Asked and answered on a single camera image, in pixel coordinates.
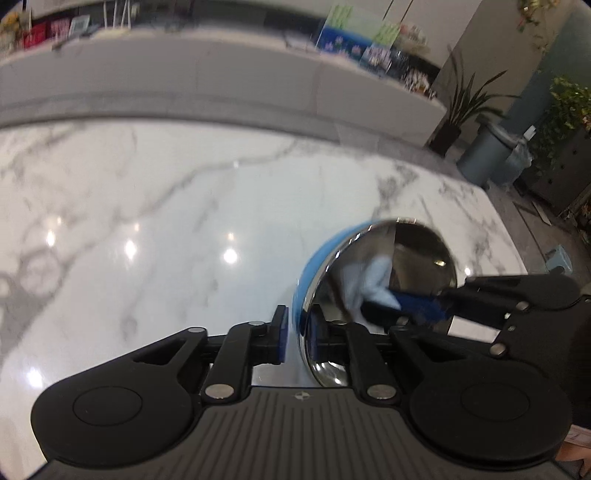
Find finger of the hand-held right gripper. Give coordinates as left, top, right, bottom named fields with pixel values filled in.
left=390, top=302, right=591, bottom=374
left=399, top=274, right=581, bottom=329

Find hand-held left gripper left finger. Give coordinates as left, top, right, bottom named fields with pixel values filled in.
left=133, top=305, right=290, bottom=400

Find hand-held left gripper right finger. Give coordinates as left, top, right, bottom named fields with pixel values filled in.
left=307, top=318, right=467, bottom=401

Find white cleaning cloth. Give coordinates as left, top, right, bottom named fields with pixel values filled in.
left=342, top=255, right=403, bottom=325

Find steel bowl with blue outside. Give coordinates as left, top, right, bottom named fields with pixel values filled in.
left=291, top=219, right=459, bottom=389

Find small blue stool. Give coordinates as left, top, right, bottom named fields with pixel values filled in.
left=544, top=244, right=574, bottom=274

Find wooden plank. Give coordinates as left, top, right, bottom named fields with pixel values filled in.
left=516, top=199, right=556, bottom=226

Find grey storage cabinet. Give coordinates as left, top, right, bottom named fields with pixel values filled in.
left=516, top=124, right=591, bottom=217

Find clear plastic bag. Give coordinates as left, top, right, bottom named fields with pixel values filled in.
left=502, top=133, right=537, bottom=186

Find grey trash bin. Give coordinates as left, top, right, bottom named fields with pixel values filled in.
left=456, top=116, right=523, bottom=184

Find green ivy plant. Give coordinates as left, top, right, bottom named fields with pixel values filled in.
left=530, top=75, right=591, bottom=163

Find potted long-leaf plant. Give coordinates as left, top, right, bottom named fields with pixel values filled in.
left=428, top=45, right=519, bottom=158

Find black and white figurines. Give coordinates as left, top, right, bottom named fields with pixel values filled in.
left=401, top=68, right=440, bottom=97

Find hanging vine plant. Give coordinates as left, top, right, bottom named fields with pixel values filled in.
left=516, top=0, right=557, bottom=52

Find printed photo box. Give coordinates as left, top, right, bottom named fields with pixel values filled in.
left=359, top=44, right=394, bottom=75

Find lotus painting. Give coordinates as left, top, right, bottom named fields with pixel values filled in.
left=315, top=4, right=400, bottom=62

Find white router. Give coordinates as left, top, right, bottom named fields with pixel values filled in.
left=99, top=0, right=122, bottom=31

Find red boxes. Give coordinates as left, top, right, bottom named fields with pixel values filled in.
left=21, top=19, right=71, bottom=48

